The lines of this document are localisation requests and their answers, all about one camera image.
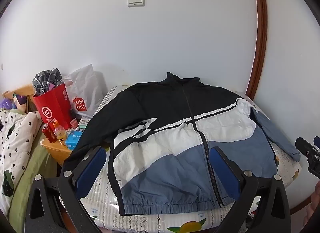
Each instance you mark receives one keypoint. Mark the white flower print quilt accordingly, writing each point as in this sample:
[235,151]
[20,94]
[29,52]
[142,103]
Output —
[17,143]

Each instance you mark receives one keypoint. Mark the blue tissue box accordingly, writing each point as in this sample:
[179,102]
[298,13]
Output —
[73,141]

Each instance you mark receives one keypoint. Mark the white plastic bag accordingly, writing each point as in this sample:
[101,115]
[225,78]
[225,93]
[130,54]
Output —
[86,95]

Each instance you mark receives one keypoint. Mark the wooden headboard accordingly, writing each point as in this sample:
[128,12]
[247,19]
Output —
[23,90]

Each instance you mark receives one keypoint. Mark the black white blue jacket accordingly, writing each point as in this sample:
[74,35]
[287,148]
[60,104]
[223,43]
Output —
[175,135]

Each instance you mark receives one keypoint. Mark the purple plush thing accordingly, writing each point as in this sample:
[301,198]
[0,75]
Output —
[5,103]

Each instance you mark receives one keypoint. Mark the red paper bag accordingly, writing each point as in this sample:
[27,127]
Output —
[53,108]

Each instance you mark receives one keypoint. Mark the person's right hand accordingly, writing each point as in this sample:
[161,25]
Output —
[315,205]

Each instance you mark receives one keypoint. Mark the orange drink bottle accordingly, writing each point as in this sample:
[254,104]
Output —
[60,134]

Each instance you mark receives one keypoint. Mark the red drink can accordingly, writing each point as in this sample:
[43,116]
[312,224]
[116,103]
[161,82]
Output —
[49,133]

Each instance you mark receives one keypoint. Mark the brown wooden door frame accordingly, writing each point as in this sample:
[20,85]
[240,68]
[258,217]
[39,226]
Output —
[257,35]

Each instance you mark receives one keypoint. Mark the wooden nightstand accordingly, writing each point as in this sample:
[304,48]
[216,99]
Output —
[56,152]

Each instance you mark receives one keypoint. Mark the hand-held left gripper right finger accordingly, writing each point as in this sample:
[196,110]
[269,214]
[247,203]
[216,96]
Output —
[225,174]

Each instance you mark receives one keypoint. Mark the fruit print mattress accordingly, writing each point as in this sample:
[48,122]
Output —
[140,223]

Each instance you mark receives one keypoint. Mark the colourful patterned cloth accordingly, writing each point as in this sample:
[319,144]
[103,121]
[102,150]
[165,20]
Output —
[20,103]

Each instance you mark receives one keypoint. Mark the grey plaid cloth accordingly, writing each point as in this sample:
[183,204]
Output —
[46,80]

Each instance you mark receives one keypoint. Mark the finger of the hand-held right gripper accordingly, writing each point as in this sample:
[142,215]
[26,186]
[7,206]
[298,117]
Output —
[314,169]
[305,148]

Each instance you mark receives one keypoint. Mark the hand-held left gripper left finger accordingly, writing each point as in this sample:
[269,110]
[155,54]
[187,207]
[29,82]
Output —
[91,173]

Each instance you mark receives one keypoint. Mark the green bed sheet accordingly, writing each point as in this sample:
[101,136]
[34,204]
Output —
[32,173]

